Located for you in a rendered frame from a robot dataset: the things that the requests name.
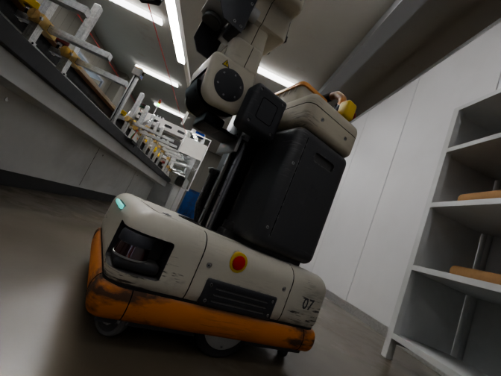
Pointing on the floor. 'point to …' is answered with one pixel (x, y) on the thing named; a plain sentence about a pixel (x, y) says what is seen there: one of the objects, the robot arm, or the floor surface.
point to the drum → (187, 207)
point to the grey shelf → (457, 254)
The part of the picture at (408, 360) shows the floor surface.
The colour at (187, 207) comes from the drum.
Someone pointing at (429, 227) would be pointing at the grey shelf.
